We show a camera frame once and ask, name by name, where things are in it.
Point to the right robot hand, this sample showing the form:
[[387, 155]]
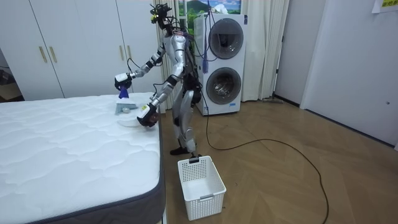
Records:
[[122, 80]]

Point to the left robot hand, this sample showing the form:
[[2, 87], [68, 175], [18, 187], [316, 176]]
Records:
[[146, 114]]

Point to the dark blue cloth piece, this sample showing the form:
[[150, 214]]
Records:
[[123, 92]]

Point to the white cloth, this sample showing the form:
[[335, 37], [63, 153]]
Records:
[[127, 121]]

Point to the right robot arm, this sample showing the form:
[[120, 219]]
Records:
[[149, 63]]

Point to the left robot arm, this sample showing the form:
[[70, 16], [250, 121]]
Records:
[[174, 79]]

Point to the light blue folded cloth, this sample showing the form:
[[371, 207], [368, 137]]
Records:
[[122, 105]]

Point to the robot legs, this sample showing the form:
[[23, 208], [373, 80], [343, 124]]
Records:
[[183, 121]]

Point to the robot body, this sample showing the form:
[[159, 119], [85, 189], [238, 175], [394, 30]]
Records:
[[178, 46]]

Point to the grey bed with white mattress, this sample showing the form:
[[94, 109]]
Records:
[[68, 149]]

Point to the white washing machine tower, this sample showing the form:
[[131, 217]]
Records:
[[225, 65]]

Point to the white perforated plastic basket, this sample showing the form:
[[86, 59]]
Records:
[[202, 189]]

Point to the white door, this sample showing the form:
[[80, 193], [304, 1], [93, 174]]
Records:
[[354, 68]]

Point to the yellow paper note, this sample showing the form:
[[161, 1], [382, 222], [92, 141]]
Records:
[[387, 5]]

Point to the landscape wall poster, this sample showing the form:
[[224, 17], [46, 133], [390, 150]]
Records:
[[199, 7]]

